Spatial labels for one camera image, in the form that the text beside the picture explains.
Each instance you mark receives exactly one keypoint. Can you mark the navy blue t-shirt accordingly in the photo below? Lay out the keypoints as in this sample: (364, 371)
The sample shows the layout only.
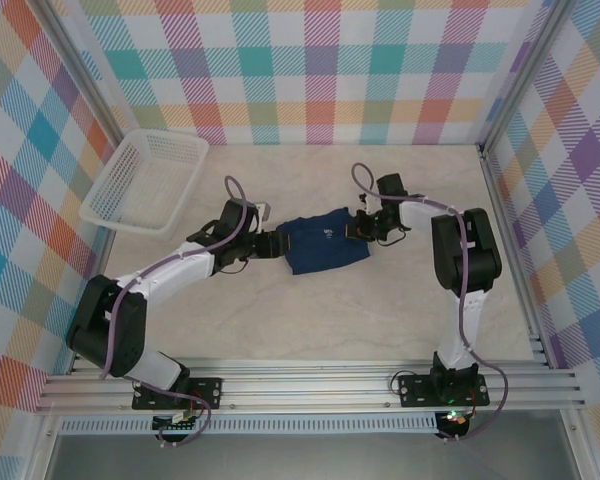
(325, 250)

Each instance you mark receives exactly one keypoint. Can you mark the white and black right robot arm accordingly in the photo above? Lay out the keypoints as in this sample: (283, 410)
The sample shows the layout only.
(465, 325)

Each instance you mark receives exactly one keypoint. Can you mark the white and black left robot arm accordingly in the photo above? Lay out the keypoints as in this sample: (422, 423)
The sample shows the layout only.
(180, 270)

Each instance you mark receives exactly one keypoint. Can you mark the white plastic mesh basket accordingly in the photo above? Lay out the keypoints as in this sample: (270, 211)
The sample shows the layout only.
(145, 180)

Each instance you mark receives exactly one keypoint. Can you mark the small circuit board with connector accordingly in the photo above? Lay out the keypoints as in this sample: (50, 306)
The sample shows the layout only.
(175, 425)

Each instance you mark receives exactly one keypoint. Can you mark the small circuit board with LED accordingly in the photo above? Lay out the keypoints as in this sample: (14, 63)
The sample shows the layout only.
(455, 422)

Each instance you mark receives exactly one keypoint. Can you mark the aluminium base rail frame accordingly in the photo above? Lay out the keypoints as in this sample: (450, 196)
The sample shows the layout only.
(305, 385)

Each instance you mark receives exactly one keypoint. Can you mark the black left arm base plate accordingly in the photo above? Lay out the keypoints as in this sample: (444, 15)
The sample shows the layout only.
(207, 392)

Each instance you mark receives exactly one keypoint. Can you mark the aluminium side rail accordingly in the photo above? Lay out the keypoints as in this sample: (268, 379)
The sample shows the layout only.
(532, 325)
(104, 257)

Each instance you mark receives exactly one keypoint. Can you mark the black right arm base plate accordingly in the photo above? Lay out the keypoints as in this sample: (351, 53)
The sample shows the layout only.
(415, 390)

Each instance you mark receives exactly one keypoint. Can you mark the aluminium frame post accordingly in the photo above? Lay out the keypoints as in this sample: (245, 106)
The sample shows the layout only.
(82, 65)
(527, 65)

